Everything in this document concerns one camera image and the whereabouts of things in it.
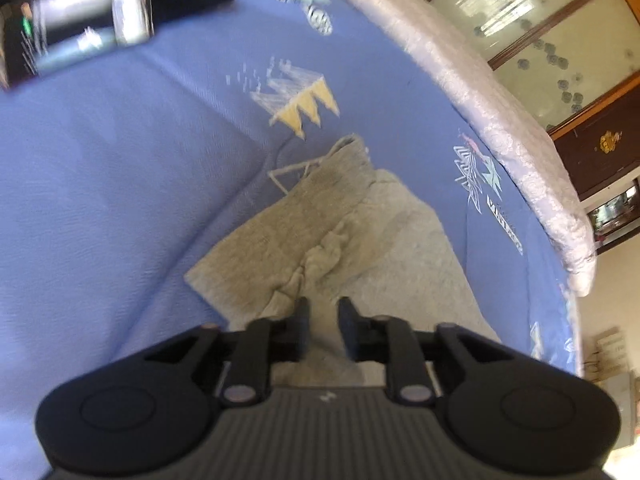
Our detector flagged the wardrobe with glass doors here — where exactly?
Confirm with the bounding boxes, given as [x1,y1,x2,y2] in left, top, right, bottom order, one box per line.
[426,0,639,131]

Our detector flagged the white lilac quilt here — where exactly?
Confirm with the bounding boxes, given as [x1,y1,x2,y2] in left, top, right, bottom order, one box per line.
[348,0,597,297]

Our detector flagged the grey sweat pants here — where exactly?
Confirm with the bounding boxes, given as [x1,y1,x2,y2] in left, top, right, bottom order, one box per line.
[186,136,495,387]

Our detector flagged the smartphone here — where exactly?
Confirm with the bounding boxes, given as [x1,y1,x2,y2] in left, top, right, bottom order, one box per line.
[1,0,154,90]

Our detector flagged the blue patterned bed sheet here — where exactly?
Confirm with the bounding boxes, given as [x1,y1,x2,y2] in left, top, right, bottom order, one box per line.
[1,0,578,479]

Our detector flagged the dark wooden cabinet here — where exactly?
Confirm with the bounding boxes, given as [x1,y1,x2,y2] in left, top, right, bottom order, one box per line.
[554,88,639,254]

